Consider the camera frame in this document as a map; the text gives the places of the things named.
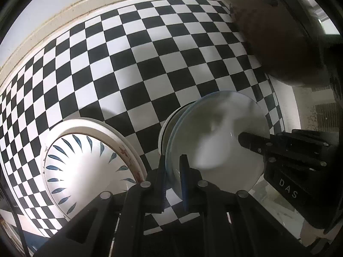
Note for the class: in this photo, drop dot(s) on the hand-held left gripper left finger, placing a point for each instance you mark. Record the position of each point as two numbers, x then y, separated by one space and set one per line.
162 187

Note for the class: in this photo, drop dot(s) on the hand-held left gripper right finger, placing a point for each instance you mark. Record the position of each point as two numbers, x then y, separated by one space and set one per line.
184 182

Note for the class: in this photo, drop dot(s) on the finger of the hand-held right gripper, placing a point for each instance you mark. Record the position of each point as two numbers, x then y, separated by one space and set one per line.
252 140

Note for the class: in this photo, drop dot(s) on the pale blue glass plate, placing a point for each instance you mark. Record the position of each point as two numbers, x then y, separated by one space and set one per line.
214 128

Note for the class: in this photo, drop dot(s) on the large white floral plate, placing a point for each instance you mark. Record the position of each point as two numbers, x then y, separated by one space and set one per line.
126 152

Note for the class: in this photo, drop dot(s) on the white plate blue leaf pattern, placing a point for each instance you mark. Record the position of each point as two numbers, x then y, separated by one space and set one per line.
85 171

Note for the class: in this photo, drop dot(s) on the white bowl thin dark rim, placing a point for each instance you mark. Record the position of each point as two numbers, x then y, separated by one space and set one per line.
164 136

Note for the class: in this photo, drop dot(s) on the white plate with blue petals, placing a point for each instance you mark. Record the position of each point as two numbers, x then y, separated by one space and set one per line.
93 121

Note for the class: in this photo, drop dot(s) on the dark brown round object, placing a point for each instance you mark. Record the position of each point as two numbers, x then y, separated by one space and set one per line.
273 37

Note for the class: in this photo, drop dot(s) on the black white checkered tablecloth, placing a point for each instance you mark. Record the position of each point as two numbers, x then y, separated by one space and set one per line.
134 59

